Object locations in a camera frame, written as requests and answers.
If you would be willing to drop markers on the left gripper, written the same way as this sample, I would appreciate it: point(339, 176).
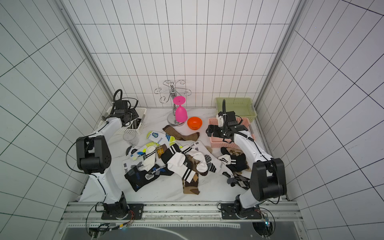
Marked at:
point(135, 114)

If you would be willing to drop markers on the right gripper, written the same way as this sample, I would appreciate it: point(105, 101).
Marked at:
point(212, 130)

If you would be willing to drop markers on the black striped sock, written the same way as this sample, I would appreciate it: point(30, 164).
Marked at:
point(135, 124)

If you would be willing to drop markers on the white sock grey pattern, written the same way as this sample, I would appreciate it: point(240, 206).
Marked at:
point(214, 165)

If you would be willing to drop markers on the white sock black stripes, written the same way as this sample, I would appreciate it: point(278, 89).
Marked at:
point(174, 157)

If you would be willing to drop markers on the black sock white logo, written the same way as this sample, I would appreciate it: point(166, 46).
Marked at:
point(139, 179)

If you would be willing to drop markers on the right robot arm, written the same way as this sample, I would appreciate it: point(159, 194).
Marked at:
point(268, 178)

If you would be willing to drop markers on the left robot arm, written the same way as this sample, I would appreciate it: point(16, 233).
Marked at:
point(94, 157)

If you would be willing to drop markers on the green plastic basket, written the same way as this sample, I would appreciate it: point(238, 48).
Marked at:
point(243, 107)

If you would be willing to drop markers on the clear drinking glass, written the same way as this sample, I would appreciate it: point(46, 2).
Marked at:
point(131, 138)

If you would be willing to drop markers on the orange plastic bowl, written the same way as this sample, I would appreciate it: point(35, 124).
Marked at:
point(194, 123)

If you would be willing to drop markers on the brown long sock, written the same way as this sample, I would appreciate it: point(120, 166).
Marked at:
point(180, 137)

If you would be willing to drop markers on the black white sock pile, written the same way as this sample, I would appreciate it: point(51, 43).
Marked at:
point(235, 159)

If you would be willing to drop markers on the pink plastic goblet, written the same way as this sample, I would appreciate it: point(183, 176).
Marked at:
point(181, 114)

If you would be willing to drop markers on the white sock yellow blue patches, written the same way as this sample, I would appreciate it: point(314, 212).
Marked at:
point(161, 138)

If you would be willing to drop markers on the chrome cup holder stand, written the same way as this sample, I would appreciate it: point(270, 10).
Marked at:
point(176, 96)

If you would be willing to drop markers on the yellow brown plaid sock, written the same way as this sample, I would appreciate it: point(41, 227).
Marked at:
point(161, 150)

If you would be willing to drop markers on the black grey argyle sock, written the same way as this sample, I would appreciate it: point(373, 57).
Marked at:
point(240, 181)

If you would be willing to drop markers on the white sock thin stripes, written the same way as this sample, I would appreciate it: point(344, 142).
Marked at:
point(150, 159)

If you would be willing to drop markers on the brown argyle sock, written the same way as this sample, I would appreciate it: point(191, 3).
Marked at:
point(192, 187)

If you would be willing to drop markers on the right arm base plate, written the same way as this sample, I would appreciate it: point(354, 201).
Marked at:
point(233, 211)

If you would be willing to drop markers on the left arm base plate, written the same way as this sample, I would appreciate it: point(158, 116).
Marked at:
point(122, 212)

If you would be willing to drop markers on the aluminium rail frame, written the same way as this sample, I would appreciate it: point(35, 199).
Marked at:
point(157, 215)

